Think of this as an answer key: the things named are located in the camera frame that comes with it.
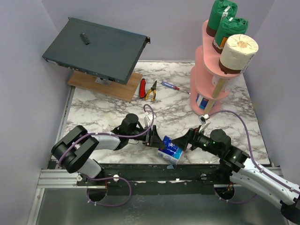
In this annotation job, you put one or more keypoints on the wooden board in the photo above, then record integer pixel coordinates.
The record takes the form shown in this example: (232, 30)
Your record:
(106, 87)

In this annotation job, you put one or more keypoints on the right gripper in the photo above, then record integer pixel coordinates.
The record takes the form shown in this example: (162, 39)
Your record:
(191, 137)

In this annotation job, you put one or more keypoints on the white floral paper towel roll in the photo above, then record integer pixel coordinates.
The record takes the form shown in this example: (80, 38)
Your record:
(227, 85)

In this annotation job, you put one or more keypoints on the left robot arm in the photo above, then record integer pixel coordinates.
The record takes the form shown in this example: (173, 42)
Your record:
(74, 149)

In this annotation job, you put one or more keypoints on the yellow handled pliers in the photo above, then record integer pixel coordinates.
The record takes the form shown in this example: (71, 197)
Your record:
(153, 91)

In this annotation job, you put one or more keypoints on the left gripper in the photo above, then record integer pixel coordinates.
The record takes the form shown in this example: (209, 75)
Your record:
(153, 138)

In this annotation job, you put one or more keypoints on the blue Tempo roll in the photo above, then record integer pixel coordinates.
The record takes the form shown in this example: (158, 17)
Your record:
(201, 101)

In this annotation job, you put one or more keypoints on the black metal base rail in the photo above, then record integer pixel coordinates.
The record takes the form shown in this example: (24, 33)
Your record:
(159, 179)

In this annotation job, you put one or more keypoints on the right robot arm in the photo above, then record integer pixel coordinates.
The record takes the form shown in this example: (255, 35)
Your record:
(237, 166)

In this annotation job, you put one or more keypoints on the blue handled screwdriver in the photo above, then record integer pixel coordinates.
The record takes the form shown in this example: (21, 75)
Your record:
(171, 86)

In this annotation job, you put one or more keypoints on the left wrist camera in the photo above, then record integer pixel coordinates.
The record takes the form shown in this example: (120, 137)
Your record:
(148, 117)

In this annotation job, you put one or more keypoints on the dark grey network switch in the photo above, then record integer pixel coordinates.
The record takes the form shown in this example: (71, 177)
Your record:
(111, 55)

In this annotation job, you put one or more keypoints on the small black connector strip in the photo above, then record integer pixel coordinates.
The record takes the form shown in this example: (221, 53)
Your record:
(85, 38)

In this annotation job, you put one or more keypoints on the red handled cutter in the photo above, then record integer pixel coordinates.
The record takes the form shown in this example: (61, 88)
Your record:
(142, 92)

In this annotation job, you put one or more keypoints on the pink three-tier shelf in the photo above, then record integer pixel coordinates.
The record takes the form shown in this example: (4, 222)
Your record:
(206, 66)

